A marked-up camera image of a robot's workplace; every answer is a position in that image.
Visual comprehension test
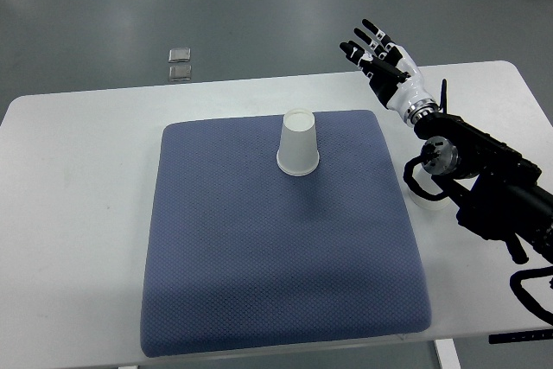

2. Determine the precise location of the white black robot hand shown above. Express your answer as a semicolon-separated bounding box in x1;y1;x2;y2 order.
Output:
340;19;438;126

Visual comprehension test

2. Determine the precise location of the white paper cup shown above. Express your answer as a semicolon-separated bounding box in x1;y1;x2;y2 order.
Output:
409;166;451;211
276;108;320;176

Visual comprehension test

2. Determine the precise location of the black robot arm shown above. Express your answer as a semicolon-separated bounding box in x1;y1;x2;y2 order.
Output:
404;91;552;264

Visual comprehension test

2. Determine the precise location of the white paper cup on cushion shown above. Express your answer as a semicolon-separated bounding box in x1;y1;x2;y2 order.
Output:
276;108;320;176

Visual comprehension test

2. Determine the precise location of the upper metal floor plate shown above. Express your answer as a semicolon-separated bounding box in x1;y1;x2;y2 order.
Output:
168;47;191;63

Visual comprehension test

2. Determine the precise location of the metal floor plate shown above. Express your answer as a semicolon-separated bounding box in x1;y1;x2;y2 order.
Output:
168;47;191;63
168;64;192;82

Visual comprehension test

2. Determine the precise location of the lower metal floor plate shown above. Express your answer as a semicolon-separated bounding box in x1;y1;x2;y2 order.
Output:
168;64;192;82

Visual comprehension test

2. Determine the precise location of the blue mesh cushion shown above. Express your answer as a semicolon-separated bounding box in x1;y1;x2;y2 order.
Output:
140;110;431;358

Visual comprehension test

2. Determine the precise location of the white table leg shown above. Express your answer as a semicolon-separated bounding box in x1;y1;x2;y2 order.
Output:
434;339;461;369

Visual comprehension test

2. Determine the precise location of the table control panel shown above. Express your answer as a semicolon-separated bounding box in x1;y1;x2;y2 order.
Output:
488;329;553;345

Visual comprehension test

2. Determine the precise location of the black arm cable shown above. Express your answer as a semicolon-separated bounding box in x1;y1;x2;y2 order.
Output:
509;267;553;327

